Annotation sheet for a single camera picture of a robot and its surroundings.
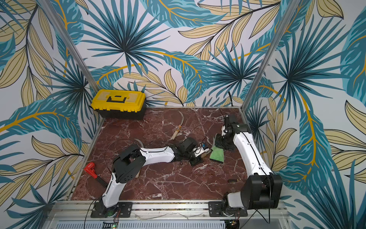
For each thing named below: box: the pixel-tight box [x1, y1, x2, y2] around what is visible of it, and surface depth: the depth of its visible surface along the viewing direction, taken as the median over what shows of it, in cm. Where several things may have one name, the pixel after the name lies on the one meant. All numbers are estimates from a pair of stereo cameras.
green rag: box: [209, 145, 224, 164], surface depth 78 cm
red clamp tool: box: [83, 161, 109, 188], surface depth 87 cm
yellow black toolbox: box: [90, 89, 147, 121], surface depth 103 cm
